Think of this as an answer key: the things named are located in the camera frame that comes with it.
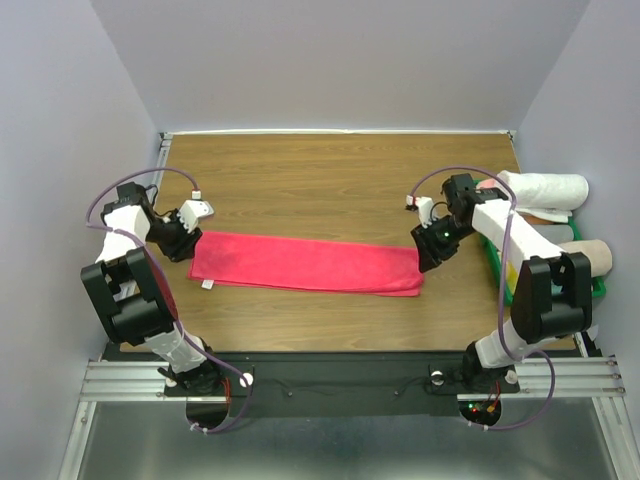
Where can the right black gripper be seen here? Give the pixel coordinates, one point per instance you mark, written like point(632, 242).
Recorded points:
point(429, 252)

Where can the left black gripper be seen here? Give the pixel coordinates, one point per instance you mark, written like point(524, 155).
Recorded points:
point(184, 247)

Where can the pink microfiber towel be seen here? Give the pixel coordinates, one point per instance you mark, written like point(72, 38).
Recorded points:
point(234, 259)

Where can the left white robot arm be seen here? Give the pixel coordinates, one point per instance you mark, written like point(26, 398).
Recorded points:
point(130, 294)

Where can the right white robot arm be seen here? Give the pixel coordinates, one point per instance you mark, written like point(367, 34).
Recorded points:
point(553, 294)

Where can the yellow towel in bin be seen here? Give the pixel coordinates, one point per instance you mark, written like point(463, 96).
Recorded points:
point(511, 278)

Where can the pink rolled towel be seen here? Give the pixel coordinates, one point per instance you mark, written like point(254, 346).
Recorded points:
point(487, 186)

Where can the grey rolled towel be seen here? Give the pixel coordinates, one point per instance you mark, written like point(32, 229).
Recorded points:
point(555, 233)

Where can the white rolled towel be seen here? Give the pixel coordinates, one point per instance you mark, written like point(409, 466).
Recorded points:
point(566, 192)

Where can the green plastic bin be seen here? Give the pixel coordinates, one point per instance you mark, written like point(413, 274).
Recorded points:
point(513, 239)

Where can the beige rolled towel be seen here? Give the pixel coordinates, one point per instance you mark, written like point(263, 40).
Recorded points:
point(597, 251)

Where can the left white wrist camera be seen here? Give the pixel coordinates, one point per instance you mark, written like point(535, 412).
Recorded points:
point(192, 212)

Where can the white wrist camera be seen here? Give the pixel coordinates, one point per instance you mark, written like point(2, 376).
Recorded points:
point(422, 206)
point(192, 212)

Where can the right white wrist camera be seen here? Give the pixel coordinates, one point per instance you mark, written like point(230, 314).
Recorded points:
point(422, 206)

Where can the aluminium frame rail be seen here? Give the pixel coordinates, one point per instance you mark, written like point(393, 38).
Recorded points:
point(123, 381)

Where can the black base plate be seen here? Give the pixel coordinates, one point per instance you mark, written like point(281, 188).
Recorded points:
point(336, 384)

